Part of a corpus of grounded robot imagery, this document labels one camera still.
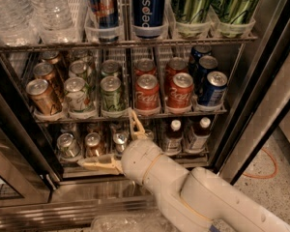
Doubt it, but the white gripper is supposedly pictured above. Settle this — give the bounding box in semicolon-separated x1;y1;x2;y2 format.
76;108;165;186

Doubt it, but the white green 7up can front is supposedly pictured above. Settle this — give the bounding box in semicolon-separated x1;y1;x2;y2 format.
64;76;95;113

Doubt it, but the white green 7up can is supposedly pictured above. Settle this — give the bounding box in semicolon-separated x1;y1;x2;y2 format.
69;60;92;84
72;49;94;65
64;76;95;113

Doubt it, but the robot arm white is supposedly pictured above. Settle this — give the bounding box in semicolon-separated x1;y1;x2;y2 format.
83;110;290;232

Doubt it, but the bottom shelf silver can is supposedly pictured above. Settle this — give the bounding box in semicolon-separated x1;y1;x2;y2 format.
113;131;129;154

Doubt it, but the bottom shelf green can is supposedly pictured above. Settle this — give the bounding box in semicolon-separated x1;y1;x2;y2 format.
145;130;155;140

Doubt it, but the bottom shelf gold can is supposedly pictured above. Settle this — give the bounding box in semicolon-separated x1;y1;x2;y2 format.
84;132;105;158

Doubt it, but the bottom shelf white can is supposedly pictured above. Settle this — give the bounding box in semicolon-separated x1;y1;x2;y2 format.
57;132;80;159

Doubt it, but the red coca-cola can front left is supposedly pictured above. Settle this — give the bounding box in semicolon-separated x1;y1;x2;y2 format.
135;74;160;110

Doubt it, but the red coca-cola can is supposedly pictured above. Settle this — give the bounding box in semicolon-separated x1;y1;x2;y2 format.
167;72;193;108
165;57;188;84
134;58;157;77
135;74;160;110

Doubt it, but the red coca-cola can front right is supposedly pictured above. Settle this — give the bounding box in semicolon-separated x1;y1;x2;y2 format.
167;72;193;108

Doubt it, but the red coca-cola can back left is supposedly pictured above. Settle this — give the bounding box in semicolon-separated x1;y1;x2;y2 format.
134;58;157;77

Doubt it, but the white green 7up can middle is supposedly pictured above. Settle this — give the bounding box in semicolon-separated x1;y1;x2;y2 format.
69;60;92;84

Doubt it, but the gold can front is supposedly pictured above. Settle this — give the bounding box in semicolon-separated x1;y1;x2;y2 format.
26;79;62;116

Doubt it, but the white green 7up can back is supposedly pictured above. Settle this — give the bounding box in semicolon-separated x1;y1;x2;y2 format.
72;49;94;65

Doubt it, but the red coca-cola can back right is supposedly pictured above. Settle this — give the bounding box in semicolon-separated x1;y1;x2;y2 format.
165;57;188;84

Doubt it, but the stainless fridge cabinet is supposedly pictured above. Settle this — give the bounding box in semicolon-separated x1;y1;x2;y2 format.
0;0;290;232

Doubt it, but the blue pepsi can front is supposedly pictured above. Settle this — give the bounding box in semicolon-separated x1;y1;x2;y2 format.
198;71;227;106

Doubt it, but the blue pepsi can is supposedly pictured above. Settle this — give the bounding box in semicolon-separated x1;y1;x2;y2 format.
188;45;212;75
198;71;227;106
193;55;218;93

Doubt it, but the gold can middle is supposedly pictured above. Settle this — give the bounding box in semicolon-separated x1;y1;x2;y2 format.
32;62;66;102

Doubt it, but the gold can back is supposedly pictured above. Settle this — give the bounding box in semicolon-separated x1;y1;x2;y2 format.
40;51;66;74

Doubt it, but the blue pepsi can middle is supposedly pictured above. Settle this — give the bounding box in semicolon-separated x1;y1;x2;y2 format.
193;55;218;93

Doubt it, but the blue pepsi can back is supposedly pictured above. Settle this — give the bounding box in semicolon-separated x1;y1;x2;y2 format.
188;45;212;75

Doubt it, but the red bull can top shelf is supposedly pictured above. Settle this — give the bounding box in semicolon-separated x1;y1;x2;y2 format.
87;0;119;43

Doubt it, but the tall pepsi can top shelf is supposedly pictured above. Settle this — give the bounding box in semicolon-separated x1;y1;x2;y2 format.
132;0;165;39

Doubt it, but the green tall can left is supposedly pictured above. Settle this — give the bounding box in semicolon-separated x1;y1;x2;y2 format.
171;0;211;38

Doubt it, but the green tall can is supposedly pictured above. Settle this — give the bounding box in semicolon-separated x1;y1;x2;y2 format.
215;0;260;39
171;0;211;38

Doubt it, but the fridge door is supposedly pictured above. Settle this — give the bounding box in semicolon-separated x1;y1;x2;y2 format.
210;0;290;184

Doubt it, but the green tall can right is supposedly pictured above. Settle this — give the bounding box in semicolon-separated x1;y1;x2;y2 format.
215;0;260;39

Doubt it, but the brown bottle left white cap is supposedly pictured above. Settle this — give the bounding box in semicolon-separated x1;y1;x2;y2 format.
162;119;183;156

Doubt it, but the brown bottle white cap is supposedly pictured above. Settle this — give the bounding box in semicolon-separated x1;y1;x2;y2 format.
186;117;211;154
162;119;183;156

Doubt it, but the clear plastic container bottom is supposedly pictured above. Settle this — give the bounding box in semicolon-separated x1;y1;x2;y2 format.
91;211;179;232

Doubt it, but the brown bottle right white cap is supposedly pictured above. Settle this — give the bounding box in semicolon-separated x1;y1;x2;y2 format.
186;117;211;154

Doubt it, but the water bottle right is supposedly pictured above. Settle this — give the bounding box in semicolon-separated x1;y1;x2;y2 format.
31;0;76;44

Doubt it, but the water bottle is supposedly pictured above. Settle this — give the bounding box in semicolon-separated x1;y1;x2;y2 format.
31;0;76;44
0;0;39;46

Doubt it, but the water bottle left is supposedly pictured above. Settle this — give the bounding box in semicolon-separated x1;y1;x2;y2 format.
0;0;39;46

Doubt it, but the orange cable on floor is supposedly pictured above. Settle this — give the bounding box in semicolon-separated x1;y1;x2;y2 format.
242;147;278;180

